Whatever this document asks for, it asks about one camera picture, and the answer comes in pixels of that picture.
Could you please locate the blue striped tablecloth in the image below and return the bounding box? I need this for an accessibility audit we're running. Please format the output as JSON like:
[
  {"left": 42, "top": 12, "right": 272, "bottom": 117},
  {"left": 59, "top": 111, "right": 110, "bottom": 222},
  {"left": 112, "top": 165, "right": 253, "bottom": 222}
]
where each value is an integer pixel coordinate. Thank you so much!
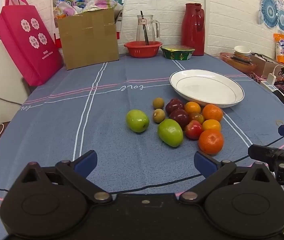
[{"left": 0, "top": 52, "right": 284, "bottom": 240}]

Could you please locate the red plastic basin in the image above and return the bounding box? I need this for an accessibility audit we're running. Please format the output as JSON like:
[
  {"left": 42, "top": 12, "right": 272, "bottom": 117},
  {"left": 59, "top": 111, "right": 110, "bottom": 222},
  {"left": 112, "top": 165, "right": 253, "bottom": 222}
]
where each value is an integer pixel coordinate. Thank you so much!
[{"left": 124, "top": 41, "right": 163, "bottom": 58}]

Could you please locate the white appliance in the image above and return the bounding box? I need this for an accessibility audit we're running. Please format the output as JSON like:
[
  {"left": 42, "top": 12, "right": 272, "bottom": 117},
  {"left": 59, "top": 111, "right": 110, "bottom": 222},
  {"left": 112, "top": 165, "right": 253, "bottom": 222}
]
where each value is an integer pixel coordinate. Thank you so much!
[{"left": 0, "top": 0, "right": 36, "bottom": 124}]

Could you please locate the orange-brown bowl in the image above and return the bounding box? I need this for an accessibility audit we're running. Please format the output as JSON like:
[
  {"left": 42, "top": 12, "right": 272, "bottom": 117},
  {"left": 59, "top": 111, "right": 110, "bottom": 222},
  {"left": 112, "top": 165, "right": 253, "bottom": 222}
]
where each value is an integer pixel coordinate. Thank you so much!
[{"left": 220, "top": 52, "right": 258, "bottom": 72}]

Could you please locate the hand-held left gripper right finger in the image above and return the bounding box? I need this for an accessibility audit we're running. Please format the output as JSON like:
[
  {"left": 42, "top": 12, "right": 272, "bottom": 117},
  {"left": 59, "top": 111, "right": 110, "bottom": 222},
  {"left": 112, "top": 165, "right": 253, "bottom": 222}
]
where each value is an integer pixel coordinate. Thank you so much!
[{"left": 179, "top": 151, "right": 281, "bottom": 204}]

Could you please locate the pink tote bag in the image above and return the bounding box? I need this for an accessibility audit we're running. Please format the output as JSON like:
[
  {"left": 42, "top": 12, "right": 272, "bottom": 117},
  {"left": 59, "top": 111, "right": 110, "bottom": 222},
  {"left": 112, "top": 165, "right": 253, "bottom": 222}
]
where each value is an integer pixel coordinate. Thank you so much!
[{"left": 0, "top": 0, "right": 63, "bottom": 87}]

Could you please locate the floral cloth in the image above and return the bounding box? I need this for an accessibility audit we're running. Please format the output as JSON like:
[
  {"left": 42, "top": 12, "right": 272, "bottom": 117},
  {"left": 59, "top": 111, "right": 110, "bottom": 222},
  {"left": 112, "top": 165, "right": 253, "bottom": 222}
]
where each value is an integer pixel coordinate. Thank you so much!
[{"left": 53, "top": 0, "right": 119, "bottom": 20}]

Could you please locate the orange snack packet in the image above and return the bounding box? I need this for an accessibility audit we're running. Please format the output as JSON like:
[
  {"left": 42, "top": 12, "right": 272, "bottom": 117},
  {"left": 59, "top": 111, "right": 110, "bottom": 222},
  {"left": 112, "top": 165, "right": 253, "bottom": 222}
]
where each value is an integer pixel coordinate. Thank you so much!
[{"left": 273, "top": 33, "right": 284, "bottom": 65}]

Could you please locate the white porcelain plate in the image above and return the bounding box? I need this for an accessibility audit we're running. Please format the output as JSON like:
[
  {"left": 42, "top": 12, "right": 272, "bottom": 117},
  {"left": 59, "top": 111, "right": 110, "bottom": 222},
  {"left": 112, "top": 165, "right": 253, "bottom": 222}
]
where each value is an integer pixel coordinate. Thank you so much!
[{"left": 169, "top": 69, "right": 245, "bottom": 109}]

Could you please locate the brown cardboard box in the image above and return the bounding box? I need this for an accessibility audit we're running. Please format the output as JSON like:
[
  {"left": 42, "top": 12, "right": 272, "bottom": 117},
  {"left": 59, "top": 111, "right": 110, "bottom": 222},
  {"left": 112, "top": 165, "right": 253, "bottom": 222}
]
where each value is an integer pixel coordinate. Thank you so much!
[{"left": 57, "top": 8, "right": 120, "bottom": 70}]

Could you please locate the white wall conduit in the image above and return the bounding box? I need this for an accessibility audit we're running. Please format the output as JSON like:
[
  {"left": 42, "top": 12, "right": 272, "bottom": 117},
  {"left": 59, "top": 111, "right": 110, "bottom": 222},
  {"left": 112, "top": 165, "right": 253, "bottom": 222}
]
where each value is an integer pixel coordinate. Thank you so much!
[{"left": 203, "top": 0, "right": 207, "bottom": 53}]

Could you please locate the white power strip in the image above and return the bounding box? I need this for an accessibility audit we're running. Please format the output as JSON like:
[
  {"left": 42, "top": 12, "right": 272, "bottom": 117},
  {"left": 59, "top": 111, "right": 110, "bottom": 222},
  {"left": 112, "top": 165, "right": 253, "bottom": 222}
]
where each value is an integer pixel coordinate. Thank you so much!
[{"left": 260, "top": 80, "right": 283, "bottom": 93}]

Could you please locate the large green jujube fruit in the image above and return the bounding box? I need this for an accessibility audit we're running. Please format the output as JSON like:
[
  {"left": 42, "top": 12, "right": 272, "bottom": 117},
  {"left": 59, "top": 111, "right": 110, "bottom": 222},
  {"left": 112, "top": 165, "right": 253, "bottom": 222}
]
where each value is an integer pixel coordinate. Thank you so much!
[{"left": 157, "top": 119, "right": 184, "bottom": 147}]

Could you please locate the black stirring stick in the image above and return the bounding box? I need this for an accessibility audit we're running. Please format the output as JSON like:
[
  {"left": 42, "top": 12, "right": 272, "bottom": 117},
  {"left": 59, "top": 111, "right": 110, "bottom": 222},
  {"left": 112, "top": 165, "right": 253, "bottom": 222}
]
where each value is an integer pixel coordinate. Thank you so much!
[{"left": 140, "top": 11, "right": 149, "bottom": 46}]

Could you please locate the small red apple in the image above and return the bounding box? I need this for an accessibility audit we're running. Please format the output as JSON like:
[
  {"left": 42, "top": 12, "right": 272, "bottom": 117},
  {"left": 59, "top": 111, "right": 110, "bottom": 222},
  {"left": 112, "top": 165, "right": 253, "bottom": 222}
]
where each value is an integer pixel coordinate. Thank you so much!
[{"left": 184, "top": 120, "right": 203, "bottom": 140}]

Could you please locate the red thermos jug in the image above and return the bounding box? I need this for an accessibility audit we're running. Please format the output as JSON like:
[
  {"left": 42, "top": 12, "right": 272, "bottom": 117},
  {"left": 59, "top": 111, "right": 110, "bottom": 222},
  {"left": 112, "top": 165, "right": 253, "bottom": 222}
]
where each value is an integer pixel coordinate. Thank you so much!
[{"left": 181, "top": 3, "right": 205, "bottom": 56}]

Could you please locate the yellow-orange kumquat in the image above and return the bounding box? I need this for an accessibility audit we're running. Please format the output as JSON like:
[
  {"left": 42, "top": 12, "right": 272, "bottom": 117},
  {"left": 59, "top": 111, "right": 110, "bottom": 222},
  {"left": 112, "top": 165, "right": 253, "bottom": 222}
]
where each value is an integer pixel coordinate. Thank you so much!
[{"left": 201, "top": 119, "right": 222, "bottom": 132}]

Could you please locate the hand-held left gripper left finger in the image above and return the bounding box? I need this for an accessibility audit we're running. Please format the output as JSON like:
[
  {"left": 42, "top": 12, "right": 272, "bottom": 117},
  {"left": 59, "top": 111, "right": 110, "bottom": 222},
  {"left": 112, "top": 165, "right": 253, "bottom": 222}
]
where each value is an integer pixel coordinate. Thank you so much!
[{"left": 13, "top": 150, "right": 114, "bottom": 204}]

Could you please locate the dark red plum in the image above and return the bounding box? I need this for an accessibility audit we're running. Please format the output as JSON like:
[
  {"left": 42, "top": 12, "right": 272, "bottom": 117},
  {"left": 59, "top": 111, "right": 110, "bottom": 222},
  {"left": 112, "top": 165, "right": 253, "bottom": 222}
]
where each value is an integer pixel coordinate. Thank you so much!
[
  {"left": 169, "top": 109, "right": 189, "bottom": 128},
  {"left": 165, "top": 98, "right": 184, "bottom": 114}
]

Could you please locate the tan open box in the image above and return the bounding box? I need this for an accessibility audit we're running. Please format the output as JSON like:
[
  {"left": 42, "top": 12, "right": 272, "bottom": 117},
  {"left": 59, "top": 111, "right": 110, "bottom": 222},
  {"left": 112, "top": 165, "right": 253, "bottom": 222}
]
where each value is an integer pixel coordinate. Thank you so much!
[{"left": 250, "top": 54, "right": 284, "bottom": 80}]

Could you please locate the large blue paper fan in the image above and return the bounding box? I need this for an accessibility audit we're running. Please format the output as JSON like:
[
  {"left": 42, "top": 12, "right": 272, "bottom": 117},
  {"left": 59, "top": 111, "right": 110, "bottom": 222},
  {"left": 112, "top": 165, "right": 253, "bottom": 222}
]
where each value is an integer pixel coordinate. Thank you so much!
[{"left": 260, "top": 0, "right": 279, "bottom": 28}]

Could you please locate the green instant noodle bowl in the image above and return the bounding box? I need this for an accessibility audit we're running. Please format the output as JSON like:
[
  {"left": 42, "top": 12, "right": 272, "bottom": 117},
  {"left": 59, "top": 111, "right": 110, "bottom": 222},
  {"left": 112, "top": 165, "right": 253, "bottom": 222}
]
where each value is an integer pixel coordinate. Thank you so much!
[{"left": 160, "top": 45, "right": 195, "bottom": 61}]

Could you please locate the small orange kumquat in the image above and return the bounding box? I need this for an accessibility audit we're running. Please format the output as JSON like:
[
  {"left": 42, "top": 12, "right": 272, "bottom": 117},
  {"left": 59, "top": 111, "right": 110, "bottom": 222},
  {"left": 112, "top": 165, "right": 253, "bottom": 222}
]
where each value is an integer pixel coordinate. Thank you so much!
[{"left": 184, "top": 101, "right": 201, "bottom": 114}]

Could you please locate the large orange mandarin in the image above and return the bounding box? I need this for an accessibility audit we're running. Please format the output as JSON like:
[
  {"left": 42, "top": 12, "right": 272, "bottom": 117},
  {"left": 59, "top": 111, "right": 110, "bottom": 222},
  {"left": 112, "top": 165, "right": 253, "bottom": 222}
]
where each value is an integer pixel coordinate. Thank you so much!
[{"left": 198, "top": 129, "right": 224, "bottom": 155}]

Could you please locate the glass pitcher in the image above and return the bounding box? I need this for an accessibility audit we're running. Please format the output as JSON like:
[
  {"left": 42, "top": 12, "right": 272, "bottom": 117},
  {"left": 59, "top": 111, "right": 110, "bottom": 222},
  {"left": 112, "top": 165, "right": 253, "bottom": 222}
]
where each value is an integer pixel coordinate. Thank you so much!
[{"left": 136, "top": 15, "right": 160, "bottom": 43}]

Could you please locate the patterned bowl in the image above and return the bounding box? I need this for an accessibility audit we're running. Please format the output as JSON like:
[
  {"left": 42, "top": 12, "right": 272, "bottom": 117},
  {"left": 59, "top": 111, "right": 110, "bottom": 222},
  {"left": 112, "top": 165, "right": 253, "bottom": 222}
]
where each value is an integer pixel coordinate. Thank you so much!
[{"left": 232, "top": 52, "right": 253, "bottom": 63}]

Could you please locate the red-green small tomato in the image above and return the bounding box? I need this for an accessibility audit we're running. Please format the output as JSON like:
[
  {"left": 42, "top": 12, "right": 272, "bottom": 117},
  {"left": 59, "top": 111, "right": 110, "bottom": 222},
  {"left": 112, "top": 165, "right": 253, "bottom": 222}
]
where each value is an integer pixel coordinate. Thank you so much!
[{"left": 188, "top": 112, "right": 205, "bottom": 124}]

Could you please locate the brown longan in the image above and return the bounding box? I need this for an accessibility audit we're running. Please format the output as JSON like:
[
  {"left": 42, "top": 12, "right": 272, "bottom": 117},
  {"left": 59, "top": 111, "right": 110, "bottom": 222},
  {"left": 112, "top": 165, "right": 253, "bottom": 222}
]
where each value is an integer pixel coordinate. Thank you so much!
[
  {"left": 152, "top": 109, "right": 166, "bottom": 123},
  {"left": 153, "top": 97, "right": 164, "bottom": 110}
]

